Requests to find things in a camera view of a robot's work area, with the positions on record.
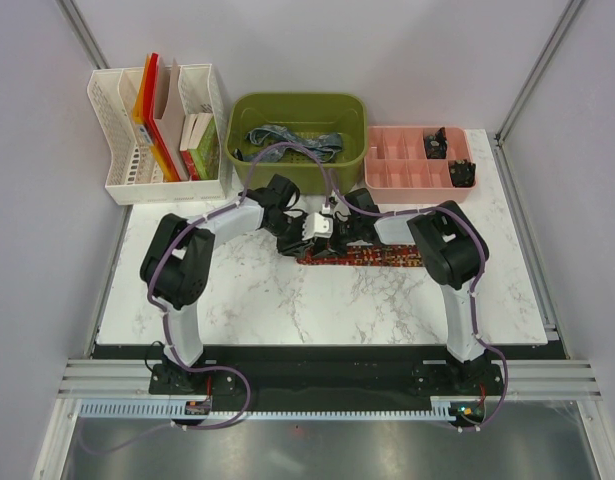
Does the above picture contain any red patterned tie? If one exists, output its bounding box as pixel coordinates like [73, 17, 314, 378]
[296, 245, 423, 268]

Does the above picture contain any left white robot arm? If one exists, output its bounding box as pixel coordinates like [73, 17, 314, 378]
[139, 175, 309, 393]

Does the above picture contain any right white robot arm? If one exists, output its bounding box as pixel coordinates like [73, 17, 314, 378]
[336, 193, 489, 394]

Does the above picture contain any pink divided organizer tray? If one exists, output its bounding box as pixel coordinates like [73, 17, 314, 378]
[364, 126, 478, 205]

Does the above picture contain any blue patterned tie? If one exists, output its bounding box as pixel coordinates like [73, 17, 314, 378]
[232, 124, 343, 163]

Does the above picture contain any green treehouse book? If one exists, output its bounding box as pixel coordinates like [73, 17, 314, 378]
[198, 114, 220, 180]

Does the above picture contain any rolled dark tie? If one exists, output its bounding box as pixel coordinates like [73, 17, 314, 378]
[448, 159, 476, 188]
[423, 127, 448, 159]

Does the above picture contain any red white book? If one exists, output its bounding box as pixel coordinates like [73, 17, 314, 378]
[179, 113, 213, 181]

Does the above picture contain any white plastic file rack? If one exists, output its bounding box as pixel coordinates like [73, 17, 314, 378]
[87, 64, 232, 206]

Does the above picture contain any orange red folder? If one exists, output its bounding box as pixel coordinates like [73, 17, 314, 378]
[132, 52, 180, 183]

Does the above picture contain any beige folder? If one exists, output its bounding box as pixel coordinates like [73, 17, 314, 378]
[153, 59, 189, 181]

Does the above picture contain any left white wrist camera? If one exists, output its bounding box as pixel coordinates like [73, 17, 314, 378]
[302, 212, 334, 240]

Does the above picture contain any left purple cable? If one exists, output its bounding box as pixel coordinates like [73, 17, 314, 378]
[145, 143, 336, 374]

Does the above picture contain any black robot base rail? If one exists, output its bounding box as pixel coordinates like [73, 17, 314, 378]
[149, 345, 504, 412]

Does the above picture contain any white slotted cable duct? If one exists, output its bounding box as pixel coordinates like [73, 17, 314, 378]
[78, 399, 484, 422]

